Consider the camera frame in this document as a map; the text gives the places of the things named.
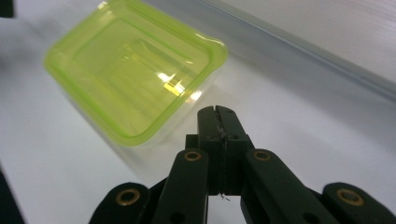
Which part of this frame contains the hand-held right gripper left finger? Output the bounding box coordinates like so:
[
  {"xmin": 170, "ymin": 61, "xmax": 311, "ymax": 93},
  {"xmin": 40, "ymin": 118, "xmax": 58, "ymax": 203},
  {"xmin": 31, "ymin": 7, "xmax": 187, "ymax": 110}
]
[{"xmin": 185, "ymin": 105, "xmax": 224, "ymax": 197}]

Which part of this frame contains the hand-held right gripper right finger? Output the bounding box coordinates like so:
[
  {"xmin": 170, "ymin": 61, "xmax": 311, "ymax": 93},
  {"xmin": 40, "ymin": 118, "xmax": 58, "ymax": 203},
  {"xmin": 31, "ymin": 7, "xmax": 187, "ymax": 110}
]
[{"xmin": 215, "ymin": 105, "xmax": 255, "ymax": 197}]

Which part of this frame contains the green lidded rectangular food container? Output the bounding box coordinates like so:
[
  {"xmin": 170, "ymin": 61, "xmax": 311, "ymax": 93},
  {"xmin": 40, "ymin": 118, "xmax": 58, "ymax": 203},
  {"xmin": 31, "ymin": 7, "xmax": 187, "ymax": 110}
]
[{"xmin": 43, "ymin": 0, "xmax": 230, "ymax": 175}]

